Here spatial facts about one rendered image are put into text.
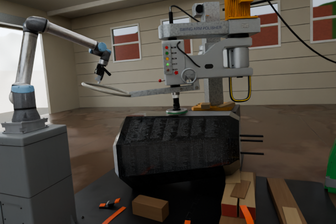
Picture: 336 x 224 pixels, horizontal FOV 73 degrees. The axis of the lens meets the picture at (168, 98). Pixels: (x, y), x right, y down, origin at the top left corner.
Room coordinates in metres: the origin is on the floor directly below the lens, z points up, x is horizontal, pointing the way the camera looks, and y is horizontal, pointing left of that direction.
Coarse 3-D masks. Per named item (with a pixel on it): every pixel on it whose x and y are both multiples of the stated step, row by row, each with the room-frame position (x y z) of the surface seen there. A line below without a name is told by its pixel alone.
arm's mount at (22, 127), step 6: (36, 120) 1.70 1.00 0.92; (42, 120) 1.75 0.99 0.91; (6, 126) 1.65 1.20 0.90; (12, 126) 1.63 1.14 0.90; (18, 126) 1.61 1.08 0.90; (24, 126) 1.61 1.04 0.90; (30, 126) 1.65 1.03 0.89; (36, 126) 1.70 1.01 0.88; (42, 126) 1.75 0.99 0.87; (48, 126) 1.79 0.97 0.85; (6, 132) 1.65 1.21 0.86; (12, 132) 1.63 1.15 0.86; (18, 132) 1.61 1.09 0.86; (24, 132) 1.60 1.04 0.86
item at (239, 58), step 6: (234, 48) 2.24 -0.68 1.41; (240, 48) 2.21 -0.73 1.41; (246, 48) 2.22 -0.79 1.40; (234, 54) 2.23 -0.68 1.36; (240, 54) 2.21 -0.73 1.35; (246, 54) 2.22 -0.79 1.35; (234, 60) 2.23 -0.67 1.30; (240, 60) 2.21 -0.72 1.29; (246, 60) 2.22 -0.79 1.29; (234, 66) 2.23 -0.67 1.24; (240, 66) 2.21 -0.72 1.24; (246, 66) 2.23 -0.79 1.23
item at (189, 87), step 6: (192, 84) 2.32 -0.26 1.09; (138, 90) 2.29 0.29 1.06; (144, 90) 2.18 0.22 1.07; (150, 90) 2.18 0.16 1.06; (156, 90) 2.19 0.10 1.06; (162, 90) 2.19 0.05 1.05; (168, 90) 2.20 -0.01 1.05; (174, 90) 2.20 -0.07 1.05; (180, 90) 2.20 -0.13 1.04; (186, 90) 2.21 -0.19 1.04; (132, 96) 2.17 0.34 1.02
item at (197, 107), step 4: (196, 104) 3.04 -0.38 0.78; (200, 104) 3.01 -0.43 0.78; (192, 108) 2.81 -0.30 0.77; (196, 108) 2.77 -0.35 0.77; (200, 108) 2.75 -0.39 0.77; (212, 108) 2.70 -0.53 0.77; (216, 108) 2.68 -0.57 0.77; (220, 108) 2.66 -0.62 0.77; (224, 108) 2.64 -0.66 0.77; (228, 108) 2.63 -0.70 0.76
